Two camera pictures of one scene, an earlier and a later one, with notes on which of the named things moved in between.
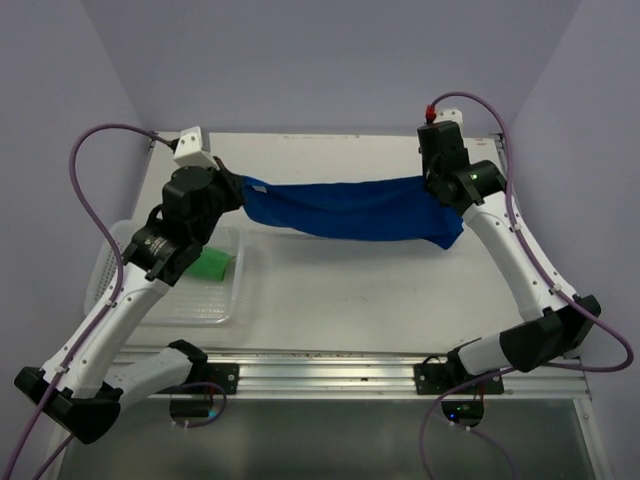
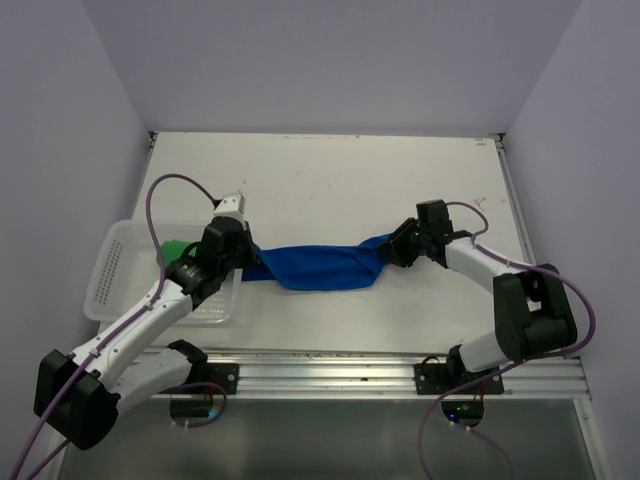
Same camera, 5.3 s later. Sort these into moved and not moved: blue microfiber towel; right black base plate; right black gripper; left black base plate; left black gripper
Moved: left black gripper; blue microfiber towel; right black gripper
Not moved: right black base plate; left black base plate
